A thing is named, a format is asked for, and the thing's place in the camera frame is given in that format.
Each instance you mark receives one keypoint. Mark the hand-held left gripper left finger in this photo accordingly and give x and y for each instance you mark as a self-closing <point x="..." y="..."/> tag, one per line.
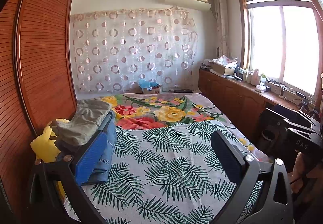
<point x="88" y="161"/>

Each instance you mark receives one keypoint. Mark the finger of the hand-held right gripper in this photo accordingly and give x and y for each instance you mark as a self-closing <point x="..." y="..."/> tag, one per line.
<point x="302" y="126"/>
<point x="309" y="116"/>

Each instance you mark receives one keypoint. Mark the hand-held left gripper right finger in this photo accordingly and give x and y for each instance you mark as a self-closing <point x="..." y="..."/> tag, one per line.
<point x="225" y="158"/>

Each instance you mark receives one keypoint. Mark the khaki pants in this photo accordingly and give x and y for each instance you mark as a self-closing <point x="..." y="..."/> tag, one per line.
<point x="80" y="120"/>

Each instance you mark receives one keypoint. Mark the person's right hand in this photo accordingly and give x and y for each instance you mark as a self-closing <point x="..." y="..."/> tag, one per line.
<point x="298" y="163"/>

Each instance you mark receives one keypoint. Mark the small black tripod device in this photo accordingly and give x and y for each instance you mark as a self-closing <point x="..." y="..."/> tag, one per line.
<point x="305" y="104"/>

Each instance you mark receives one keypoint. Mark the dark chair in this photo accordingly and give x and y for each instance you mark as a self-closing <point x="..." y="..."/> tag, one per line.
<point x="275" y="120"/>

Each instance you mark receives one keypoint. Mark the yellow plush toy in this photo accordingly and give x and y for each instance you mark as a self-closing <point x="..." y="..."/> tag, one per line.
<point x="44" y="145"/>

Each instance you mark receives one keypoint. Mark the white tissue box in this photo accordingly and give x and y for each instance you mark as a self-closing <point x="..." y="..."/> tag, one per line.
<point x="262" y="88"/>

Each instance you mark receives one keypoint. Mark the leaf-print bedspread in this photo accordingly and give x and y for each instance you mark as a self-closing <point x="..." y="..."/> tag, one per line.
<point x="164" y="163"/>

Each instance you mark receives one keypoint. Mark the long wooden cabinet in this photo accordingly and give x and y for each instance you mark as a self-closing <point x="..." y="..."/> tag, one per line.
<point x="227" y="95"/>

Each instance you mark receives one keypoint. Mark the white plastic bottle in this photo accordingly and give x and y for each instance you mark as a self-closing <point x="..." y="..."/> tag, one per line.
<point x="256" y="77"/>

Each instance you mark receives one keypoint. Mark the floral blanket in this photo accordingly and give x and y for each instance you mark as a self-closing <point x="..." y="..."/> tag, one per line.
<point x="171" y="113"/>

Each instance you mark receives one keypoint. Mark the wooden-framed window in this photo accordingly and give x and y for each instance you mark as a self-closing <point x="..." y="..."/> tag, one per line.
<point x="282" y="45"/>

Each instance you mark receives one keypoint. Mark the cardboard box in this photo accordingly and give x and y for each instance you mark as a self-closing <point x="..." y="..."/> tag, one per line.
<point x="220" y="68"/>

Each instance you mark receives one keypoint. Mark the small box with blue bag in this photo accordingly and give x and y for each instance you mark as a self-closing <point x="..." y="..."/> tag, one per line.
<point x="150" y="86"/>

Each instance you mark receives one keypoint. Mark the white printed plastic bag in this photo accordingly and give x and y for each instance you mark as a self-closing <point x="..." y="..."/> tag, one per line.
<point x="227" y="60"/>

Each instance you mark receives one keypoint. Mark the circle-patterned sheer curtain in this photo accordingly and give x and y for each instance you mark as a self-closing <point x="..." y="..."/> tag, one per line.
<point x="131" y="50"/>

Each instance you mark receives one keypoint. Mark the tied white window curtain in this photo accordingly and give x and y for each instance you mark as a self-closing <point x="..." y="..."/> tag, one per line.
<point x="220" y="22"/>

